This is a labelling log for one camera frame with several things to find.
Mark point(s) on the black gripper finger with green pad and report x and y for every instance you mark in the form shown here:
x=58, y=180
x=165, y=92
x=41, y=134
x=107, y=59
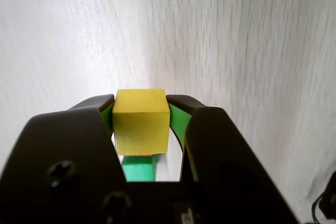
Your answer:
x=57, y=142
x=231, y=161

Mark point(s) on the green wooden cube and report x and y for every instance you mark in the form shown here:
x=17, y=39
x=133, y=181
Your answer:
x=137, y=171

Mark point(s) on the yellow wooden cube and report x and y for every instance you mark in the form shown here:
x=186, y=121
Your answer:
x=141, y=124

